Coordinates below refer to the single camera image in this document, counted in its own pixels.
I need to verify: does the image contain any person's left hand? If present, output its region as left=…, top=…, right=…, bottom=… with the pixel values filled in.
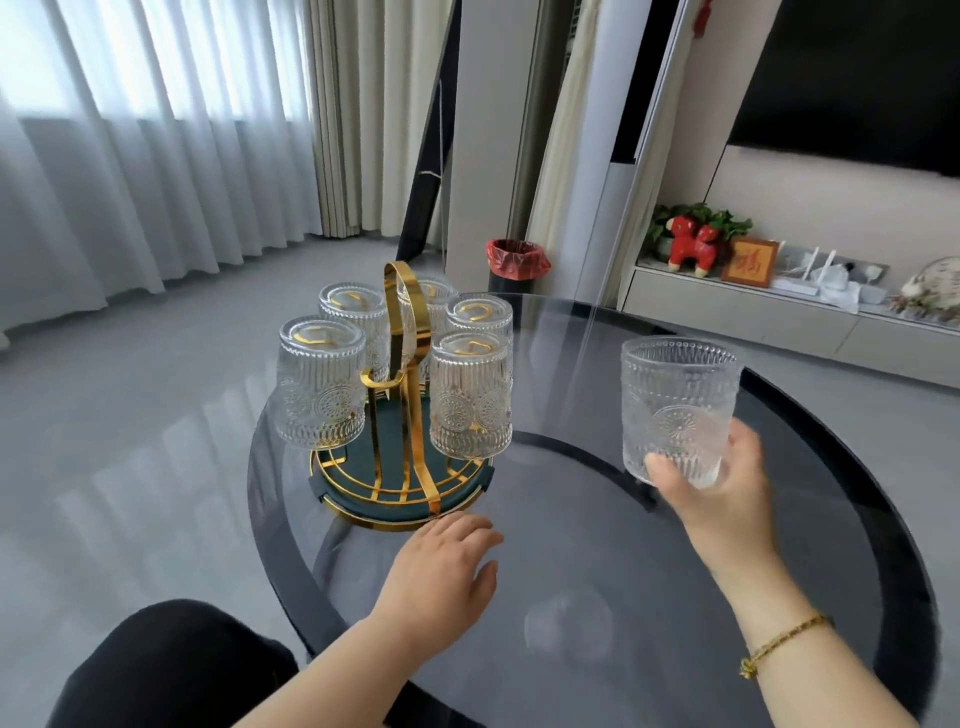
left=371, top=513, right=505, bottom=643

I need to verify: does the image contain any person's right hand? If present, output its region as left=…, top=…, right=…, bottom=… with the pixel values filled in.
left=645, top=416, right=778, bottom=583

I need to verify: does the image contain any embossed clear drinking glass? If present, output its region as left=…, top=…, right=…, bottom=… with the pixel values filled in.
left=428, top=332, right=516, bottom=461
left=396, top=276, right=459, bottom=385
left=275, top=315, right=368, bottom=450
left=621, top=336, right=744, bottom=491
left=444, top=293, right=515, bottom=355
left=318, top=282, right=392, bottom=384

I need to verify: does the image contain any person's right forearm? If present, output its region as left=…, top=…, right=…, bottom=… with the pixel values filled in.
left=708, top=556, right=922, bottom=728

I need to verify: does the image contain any person's left forearm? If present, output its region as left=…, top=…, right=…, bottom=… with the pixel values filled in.
left=231, top=606, right=435, bottom=728

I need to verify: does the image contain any gold cup rack green tray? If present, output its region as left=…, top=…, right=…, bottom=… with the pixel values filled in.
left=310, top=260, right=497, bottom=533

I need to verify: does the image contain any white low media cabinet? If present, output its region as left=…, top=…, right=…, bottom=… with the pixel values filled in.
left=620, top=255, right=960, bottom=392

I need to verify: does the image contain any wooden framed picture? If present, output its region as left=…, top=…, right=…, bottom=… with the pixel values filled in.
left=720, top=236, right=782, bottom=291

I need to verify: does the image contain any red horse figurine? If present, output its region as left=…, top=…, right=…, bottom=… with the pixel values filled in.
left=666, top=214, right=723, bottom=279

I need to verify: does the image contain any white router with antennas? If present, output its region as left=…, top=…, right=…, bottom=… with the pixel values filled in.
left=771, top=246, right=891, bottom=314

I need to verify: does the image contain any green potted plant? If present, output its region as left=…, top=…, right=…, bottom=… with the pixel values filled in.
left=645, top=201, right=754, bottom=261

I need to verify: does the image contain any red trash bag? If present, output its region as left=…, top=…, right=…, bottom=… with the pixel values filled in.
left=485, top=238, right=553, bottom=283

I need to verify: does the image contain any speckled decorative ornament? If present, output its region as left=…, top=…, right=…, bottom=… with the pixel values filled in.
left=891, top=255, right=960, bottom=329

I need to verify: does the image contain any person's black trouser leg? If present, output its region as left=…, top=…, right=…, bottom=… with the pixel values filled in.
left=48, top=598, right=301, bottom=728

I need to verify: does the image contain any cream curtain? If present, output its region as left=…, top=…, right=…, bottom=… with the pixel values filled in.
left=525, top=0, right=603, bottom=258

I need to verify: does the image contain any black leaning board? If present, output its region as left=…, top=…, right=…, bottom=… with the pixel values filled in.
left=394, top=0, right=463, bottom=263

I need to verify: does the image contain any black television screen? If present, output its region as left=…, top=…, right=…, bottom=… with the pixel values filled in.
left=726, top=0, right=960, bottom=180

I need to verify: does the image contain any beige pleated curtain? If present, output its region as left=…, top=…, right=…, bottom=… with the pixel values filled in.
left=300, top=0, right=460, bottom=241

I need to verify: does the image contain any white sheer curtain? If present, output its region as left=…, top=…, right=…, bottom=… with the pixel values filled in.
left=0, top=0, right=325, bottom=351

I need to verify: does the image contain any gold chain bracelet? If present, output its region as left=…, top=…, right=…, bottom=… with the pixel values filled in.
left=738, top=613, right=836, bottom=681

